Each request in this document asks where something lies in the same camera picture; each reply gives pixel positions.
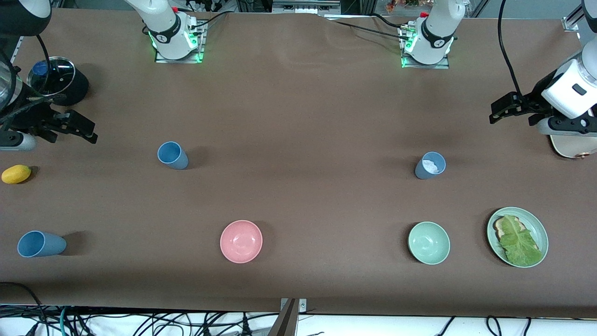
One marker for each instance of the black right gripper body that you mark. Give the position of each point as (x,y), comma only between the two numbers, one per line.
(29,118)

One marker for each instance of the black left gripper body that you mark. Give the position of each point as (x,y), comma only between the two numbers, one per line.
(535,99)

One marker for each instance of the blue plastic cup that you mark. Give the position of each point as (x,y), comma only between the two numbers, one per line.
(42,244)
(426,170)
(173,156)

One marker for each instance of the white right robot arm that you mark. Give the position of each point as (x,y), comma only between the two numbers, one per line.
(163,28)

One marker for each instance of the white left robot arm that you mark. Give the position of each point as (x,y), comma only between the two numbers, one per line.
(436,32)

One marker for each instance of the black cooking pot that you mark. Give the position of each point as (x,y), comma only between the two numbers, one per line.
(77,91)

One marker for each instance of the glass pot lid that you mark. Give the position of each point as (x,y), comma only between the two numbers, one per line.
(58,77)

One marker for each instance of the blue item under lid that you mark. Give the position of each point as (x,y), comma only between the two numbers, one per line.
(39,68)

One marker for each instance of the yellow lemon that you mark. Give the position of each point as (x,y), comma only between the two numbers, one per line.
(16,174)

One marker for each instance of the cream toaster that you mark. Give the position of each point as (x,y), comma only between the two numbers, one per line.
(573,145)

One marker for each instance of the toasted bread slice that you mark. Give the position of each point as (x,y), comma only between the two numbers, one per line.
(500,227)

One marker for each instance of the mint green plate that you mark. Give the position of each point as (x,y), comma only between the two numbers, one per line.
(538,228)

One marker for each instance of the green lettuce leaf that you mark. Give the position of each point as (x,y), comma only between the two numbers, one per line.
(520,242)

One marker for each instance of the mint green bowl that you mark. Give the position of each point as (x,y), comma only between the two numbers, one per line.
(429,242)

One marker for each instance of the pink bowl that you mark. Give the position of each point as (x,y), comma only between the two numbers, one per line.
(241,241)

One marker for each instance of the silver metal box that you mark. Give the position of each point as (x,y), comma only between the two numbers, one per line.
(305,7)

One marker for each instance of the aluminium frame profile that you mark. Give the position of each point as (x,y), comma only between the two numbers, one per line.
(571,24)

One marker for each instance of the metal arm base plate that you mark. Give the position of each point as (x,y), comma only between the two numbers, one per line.
(419,66)
(186,60)

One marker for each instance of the silver table bracket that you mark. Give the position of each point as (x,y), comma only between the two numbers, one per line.
(302,304)

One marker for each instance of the grey camera pole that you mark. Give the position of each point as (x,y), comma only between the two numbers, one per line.
(285,322)

